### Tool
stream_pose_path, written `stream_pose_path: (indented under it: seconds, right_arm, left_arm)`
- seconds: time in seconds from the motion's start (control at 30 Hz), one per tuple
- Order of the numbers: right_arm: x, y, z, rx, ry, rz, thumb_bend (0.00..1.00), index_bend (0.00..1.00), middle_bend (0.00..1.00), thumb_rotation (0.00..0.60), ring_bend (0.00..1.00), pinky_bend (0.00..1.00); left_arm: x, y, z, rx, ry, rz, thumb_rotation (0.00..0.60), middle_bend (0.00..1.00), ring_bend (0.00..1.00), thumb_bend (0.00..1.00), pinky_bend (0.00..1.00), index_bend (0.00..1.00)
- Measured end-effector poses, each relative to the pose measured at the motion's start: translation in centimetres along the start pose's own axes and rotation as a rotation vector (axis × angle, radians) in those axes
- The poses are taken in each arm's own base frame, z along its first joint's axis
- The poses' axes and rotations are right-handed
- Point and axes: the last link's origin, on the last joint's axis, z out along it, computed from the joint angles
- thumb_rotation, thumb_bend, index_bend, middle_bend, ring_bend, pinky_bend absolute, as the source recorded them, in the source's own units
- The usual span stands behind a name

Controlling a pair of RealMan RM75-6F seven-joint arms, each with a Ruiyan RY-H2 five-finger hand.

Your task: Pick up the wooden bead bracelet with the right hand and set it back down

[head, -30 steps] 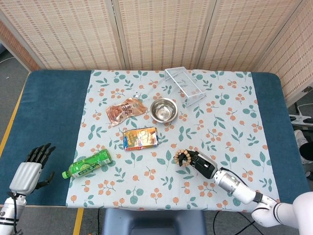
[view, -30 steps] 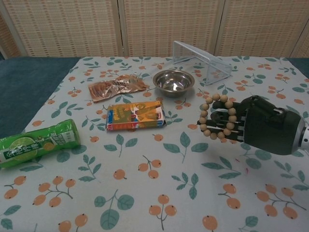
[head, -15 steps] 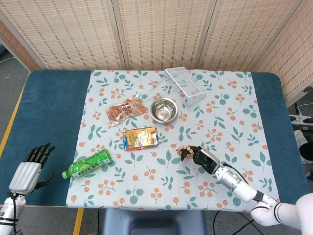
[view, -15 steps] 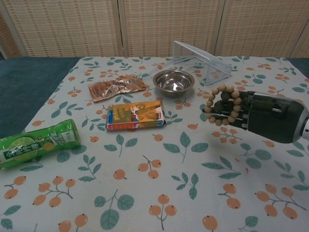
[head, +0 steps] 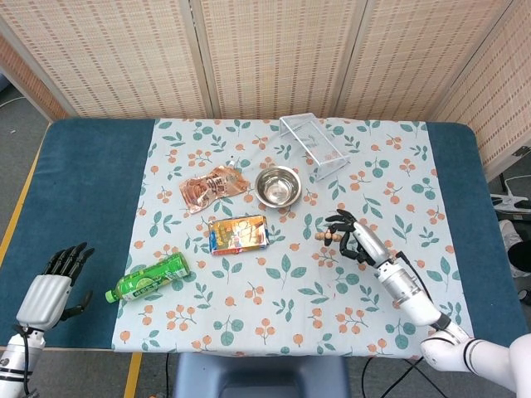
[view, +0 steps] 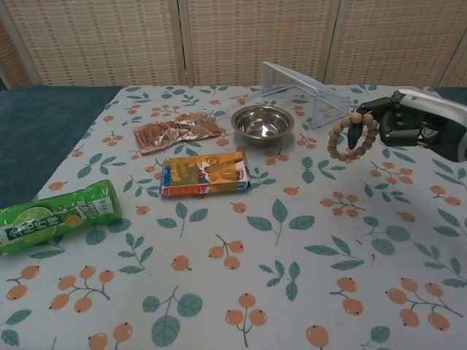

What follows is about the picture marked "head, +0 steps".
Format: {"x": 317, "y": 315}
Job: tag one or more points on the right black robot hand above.
{"x": 369, "y": 242}

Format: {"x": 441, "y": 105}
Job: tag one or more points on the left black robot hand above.
{"x": 45, "y": 296}

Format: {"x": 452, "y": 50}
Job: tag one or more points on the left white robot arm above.
{"x": 14, "y": 365}

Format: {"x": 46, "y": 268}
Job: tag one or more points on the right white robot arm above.
{"x": 419, "y": 307}

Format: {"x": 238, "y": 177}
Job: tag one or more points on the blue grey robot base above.
{"x": 257, "y": 377}

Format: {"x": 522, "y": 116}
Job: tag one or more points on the floral fruit print tablecloth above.
{"x": 290, "y": 298}

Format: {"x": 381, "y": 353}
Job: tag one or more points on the green chip canister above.
{"x": 149, "y": 278}

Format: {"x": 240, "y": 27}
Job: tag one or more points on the stainless steel bowl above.
{"x": 278, "y": 188}

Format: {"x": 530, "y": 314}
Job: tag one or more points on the clear plastic box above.
{"x": 315, "y": 143}

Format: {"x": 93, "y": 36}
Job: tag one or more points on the teal table cover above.
{"x": 83, "y": 186}

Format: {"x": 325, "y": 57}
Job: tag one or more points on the orange yellow blue carton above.
{"x": 238, "y": 234}

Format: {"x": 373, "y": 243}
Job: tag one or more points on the black and white device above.
{"x": 512, "y": 244}

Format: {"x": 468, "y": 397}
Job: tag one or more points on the white metal stand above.
{"x": 510, "y": 203}

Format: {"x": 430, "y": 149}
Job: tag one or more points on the copper foil snack packet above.
{"x": 211, "y": 186}

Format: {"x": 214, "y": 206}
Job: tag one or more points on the woven folding screen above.
{"x": 265, "y": 54}

